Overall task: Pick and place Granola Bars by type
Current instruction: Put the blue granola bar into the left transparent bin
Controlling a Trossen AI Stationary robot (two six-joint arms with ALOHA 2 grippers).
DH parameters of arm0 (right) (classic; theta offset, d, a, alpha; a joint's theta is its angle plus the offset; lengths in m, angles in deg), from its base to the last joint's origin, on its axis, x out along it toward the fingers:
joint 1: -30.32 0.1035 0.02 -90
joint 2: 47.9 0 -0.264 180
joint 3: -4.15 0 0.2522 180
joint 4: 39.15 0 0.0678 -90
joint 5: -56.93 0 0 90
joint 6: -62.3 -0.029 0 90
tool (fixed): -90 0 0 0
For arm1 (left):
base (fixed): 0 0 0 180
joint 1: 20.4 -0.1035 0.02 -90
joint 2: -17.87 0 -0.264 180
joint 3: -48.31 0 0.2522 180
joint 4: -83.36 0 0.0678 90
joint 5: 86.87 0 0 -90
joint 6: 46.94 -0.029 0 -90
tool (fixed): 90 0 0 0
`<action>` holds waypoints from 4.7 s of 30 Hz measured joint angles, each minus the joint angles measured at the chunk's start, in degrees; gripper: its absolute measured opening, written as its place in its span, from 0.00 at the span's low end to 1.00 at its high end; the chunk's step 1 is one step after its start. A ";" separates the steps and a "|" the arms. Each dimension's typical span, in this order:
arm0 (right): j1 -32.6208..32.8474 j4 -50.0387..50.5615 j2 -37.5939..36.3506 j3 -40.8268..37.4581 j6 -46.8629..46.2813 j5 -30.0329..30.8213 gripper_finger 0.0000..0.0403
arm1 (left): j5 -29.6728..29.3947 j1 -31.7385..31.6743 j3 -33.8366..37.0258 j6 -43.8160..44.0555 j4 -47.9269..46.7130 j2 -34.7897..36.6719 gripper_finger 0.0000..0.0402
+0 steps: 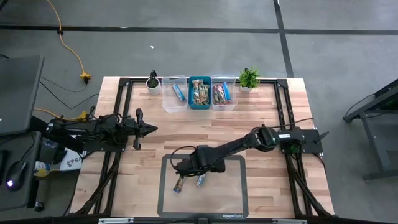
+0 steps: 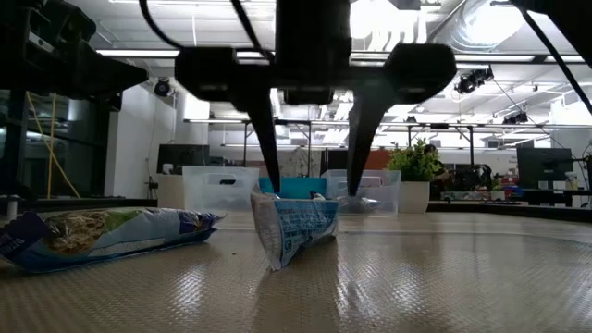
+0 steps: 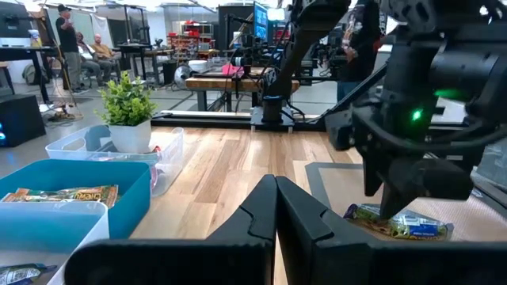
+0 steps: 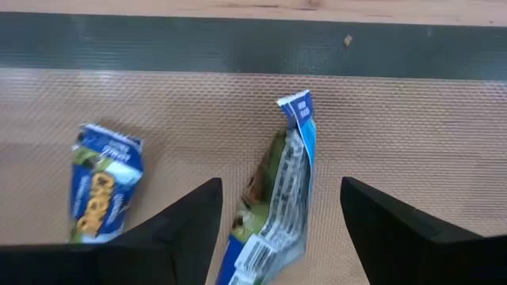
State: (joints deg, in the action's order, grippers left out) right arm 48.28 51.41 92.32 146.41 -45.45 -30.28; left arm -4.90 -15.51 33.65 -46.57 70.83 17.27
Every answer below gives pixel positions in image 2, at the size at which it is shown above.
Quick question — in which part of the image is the black computer monitor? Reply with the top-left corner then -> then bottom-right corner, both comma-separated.
156,143 -> 212,176
516,146 -> 574,191

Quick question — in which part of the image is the blue green granola bar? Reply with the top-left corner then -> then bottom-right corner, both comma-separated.
0,206 -> 226,274
249,186 -> 341,272

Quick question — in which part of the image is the black ceiling camera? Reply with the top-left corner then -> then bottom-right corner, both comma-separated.
153,78 -> 173,98
455,67 -> 495,96

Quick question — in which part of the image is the clear plastic bin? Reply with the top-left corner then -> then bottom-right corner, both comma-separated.
181,165 -> 261,214
321,168 -> 402,216

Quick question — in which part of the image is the person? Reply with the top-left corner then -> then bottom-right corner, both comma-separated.
423,142 -> 452,184

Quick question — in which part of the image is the ceiling light strip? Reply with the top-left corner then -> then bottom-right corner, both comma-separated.
94,48 -> 181,59
455,54 -> 586,64

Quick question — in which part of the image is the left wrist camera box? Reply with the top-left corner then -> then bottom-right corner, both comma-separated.
18,0 -> 98,55

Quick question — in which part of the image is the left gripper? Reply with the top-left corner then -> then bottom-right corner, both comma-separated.
0,41 -> 149,101

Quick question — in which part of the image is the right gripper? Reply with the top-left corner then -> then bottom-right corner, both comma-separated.
174,0 -> 459,197

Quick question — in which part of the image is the silver ventilation duct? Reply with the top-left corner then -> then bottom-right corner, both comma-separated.
429,0 -> 528,52

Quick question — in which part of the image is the teal plastic bin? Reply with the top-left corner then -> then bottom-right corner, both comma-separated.
257,176 -> 328,201

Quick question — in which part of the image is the short yellow cable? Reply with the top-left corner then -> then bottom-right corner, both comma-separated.
26,91 -> 82,200

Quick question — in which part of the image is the leafy green plant white pot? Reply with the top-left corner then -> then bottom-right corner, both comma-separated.
387,137 -> 444,215

